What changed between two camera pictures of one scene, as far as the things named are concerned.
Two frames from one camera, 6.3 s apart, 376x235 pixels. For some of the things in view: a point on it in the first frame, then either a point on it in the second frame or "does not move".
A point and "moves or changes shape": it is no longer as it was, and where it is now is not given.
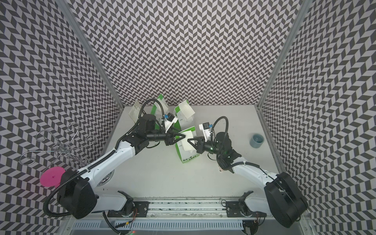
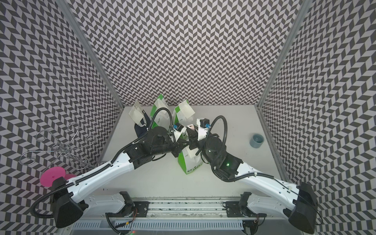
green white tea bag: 158,108 does not move
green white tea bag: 184,112 does not move
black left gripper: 170,137 -> 179,145
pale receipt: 187,145 moves or changes shape
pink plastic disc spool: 52,176 does not move
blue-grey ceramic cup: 256,140 does not move
